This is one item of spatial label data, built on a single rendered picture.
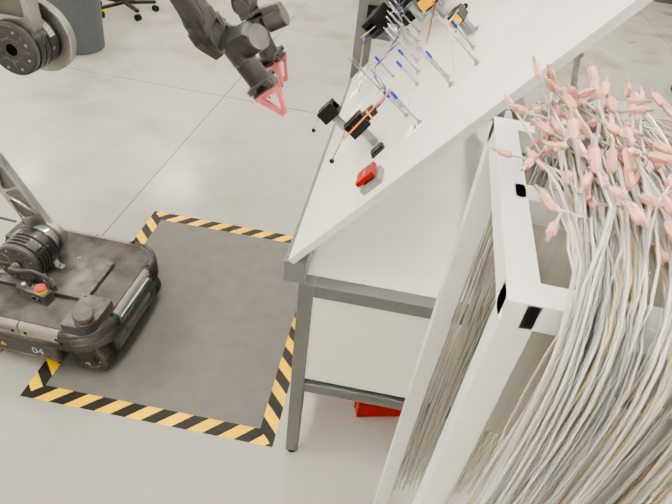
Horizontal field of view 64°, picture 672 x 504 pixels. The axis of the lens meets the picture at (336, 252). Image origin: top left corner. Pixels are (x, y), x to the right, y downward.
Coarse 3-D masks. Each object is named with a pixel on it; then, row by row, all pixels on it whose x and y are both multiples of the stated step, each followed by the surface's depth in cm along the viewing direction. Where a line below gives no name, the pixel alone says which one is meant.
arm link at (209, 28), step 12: (180, 0) 109; (192, 0) 109; (204, 0) 114; (180, 12) 113; (192, 12) 112; (204, 12) 114; (216, 12) 119; (192, 24) 115; (204, 24) 115; (216, 24) 120; (192, 36) 119; (204, 36) 118; (216, 36) 120
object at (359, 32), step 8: (360, 0) 207; (368, 0) 208; (360, 8) 209; (360, 16) 211; (360, 24) 212; (360, 32) 214; (360, 40) 216; (368, 40) 270; (384, 40) 215; (360, 48) 218; (368, 48) 272; (352, 56) 221; (360, 56) 220; (368, 56) 275; (352, 64) 223; (352, 72) 225
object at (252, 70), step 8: (256, 56) 128; (248, 64) 126; (256, 64) 126; (240, 72) 127; (248, 72) 126; (256, 72) 127; (264, 72) 128; (272, 72) 134; (248, 80) 128; (256, 80) 127; (264, 80) 125; (256, 88) 126
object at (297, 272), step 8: (344, 96) 207; (328, 144) 177; (320, 160) 169; (320, 168) 165; (312, 184) 158; (304, 208) 149; (296, 232) 140; (288, 256) 133; (304, 256) 133; (288, 264) 132; (296, 264) 131; (304, 264) 131; (288, 272) 133; (296, 272) 133; (304, 272) 133; (288, 280) 135; (296, 280) 135; (304, 280) 134
